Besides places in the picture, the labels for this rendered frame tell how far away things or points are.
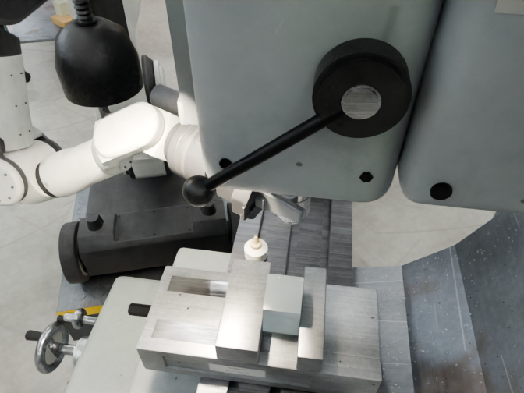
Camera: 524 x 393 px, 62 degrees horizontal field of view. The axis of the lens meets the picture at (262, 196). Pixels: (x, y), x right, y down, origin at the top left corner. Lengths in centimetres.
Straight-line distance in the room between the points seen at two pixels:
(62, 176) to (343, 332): 49
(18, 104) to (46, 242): 161
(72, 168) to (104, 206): 85
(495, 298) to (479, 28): 53
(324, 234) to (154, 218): 70
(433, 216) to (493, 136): 202
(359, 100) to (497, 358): 52
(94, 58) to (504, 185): 35
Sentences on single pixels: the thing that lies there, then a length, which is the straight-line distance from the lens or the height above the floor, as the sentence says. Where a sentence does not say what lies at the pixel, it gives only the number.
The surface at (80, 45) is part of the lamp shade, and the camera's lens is 40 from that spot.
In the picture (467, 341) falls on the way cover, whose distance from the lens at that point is 79.
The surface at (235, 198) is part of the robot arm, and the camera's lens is 54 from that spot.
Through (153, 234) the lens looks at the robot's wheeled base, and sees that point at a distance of 140.
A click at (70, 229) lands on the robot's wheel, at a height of 60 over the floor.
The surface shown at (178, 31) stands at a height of 145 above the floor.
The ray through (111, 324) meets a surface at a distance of 104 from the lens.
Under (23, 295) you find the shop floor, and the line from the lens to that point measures 219.
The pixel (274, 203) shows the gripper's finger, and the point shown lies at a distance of 55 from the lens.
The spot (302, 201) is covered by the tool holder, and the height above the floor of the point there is 124.
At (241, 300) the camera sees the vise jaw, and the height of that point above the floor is 107.
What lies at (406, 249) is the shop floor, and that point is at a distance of 219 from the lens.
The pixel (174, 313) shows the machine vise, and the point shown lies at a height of 103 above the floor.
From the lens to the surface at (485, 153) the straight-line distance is 38.
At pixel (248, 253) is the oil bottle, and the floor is 104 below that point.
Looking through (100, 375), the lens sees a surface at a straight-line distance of 100.
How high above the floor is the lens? 162
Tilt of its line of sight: 44 degrees down
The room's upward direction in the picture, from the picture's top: straight up
